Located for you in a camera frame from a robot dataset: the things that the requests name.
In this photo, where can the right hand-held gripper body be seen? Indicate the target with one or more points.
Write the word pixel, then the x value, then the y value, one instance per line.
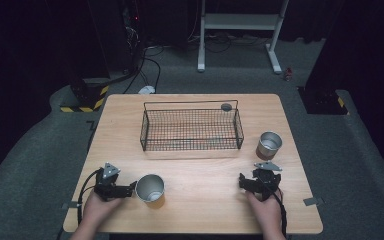
pixel 266 182

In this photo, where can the white power strip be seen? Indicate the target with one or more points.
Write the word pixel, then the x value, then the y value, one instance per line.
pixel 146 89

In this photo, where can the black yellow striped base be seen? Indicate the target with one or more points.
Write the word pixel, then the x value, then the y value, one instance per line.
pixel 86 97
pixel 323 103

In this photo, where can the small red object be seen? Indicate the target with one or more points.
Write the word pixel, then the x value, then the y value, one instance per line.
pixel 288 74

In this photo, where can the grey round table grommet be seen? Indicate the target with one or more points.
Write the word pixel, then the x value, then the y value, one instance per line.
pixel 226 107

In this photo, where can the person's left hand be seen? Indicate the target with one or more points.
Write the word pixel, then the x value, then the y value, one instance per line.
pixel 96 209

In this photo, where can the grey tape piece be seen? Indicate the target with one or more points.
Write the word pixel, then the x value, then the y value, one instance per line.
pixel 71 205
pixel 313 201

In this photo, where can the person's right hand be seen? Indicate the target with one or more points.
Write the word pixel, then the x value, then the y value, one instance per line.
pixel 266 210

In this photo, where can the black equipment tower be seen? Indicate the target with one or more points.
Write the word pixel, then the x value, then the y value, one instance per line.
pixel 131 40

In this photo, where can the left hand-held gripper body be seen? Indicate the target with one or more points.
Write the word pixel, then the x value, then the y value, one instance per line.
pixel 108 189

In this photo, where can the stainless steel cup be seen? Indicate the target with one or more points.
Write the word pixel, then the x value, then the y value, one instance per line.
pixel 269 144
pixel 150 188

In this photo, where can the white metal stand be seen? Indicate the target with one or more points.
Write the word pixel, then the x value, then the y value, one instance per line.
pixel 240 21

